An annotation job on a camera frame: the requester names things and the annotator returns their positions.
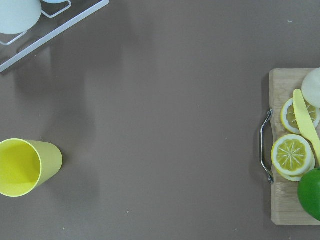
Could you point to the lemon slice front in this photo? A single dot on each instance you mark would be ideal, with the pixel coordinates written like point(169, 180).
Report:
point(292, 157)

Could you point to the green lime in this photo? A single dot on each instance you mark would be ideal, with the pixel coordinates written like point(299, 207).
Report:
point(309, 193)

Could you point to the yellow plastic knife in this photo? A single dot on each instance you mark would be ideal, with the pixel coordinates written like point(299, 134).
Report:
point(305, 123)

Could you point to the lemon slice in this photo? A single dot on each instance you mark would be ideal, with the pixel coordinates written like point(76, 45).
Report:
point(292, 157)
point(288, 118)

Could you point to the yellow plastic cup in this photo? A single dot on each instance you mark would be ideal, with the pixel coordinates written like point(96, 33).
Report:
point(26, 164)

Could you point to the white dish rack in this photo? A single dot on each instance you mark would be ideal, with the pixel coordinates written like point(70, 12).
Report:
point(55, 18)

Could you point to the lemon slice back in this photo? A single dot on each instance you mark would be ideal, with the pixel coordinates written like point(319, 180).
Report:
point(288, 118)

